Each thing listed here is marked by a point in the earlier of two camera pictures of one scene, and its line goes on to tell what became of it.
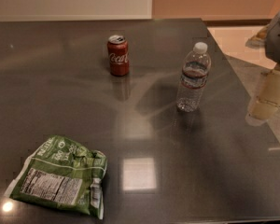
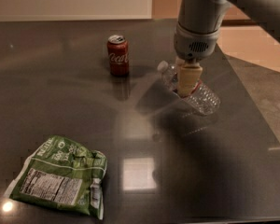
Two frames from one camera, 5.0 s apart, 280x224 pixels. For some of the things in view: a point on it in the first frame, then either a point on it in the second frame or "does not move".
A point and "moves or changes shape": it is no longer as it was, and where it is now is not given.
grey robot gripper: x=278 y=39 to x=194 y=46
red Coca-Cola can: x=119 y=55 does not move
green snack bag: x=64 y=174 does not move
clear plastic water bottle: x=194 y=77 moves or changes shape
